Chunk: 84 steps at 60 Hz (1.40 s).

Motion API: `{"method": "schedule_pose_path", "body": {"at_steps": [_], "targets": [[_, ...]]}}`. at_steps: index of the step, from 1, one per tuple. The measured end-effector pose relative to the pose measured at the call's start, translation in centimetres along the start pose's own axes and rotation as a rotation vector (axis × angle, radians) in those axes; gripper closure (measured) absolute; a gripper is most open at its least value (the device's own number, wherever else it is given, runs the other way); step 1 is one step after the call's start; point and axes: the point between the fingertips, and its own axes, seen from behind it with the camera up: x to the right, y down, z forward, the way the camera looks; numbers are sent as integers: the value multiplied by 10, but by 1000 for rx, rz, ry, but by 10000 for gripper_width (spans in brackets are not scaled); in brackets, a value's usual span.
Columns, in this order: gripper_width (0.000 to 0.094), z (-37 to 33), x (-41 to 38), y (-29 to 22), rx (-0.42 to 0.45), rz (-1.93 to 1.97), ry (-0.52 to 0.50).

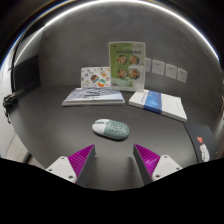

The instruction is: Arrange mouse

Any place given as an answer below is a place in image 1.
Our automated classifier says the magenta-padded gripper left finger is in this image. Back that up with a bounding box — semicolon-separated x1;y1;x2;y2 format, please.
45;143;97;185

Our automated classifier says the green printed acrylic sign stand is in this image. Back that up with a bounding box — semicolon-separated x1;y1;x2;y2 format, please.
108;40;147;93

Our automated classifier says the small white sticker card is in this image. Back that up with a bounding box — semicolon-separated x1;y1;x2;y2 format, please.
80;66;112;90

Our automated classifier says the black mouse pad with heart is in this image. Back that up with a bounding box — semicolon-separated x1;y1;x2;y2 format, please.
183;123;218;164

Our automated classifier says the green and white perforated mouse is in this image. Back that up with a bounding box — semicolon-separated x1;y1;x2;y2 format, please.
91;118;131;141

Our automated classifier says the grey patterned book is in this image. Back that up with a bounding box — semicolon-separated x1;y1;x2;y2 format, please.
61;87;126;107

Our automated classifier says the white book with blue band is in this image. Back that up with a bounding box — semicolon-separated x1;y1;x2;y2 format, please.
128;89;188;123

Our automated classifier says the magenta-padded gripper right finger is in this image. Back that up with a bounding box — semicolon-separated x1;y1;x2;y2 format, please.
132;143;184;186

